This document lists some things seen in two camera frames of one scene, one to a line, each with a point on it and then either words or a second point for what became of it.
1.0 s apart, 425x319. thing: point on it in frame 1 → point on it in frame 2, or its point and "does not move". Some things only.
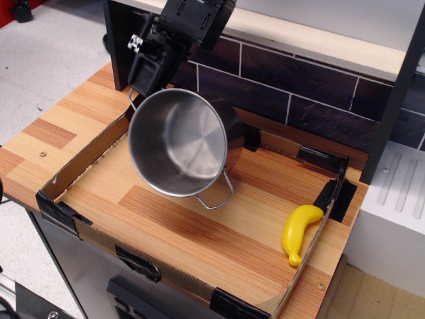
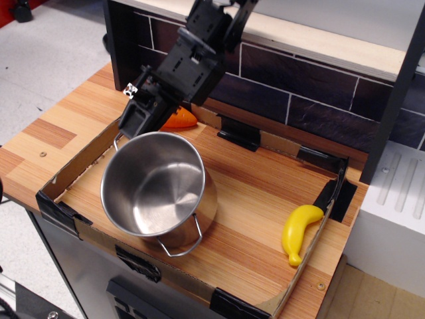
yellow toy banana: x=294 y=227 does not move
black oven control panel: x=137 y=299 does not move
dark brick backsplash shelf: x=348 y=76 does not move
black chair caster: x=22 y=12 does not move
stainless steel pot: x=181 y=143 → x=154 y=185
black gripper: x=202 y=22 → x=188 y=71
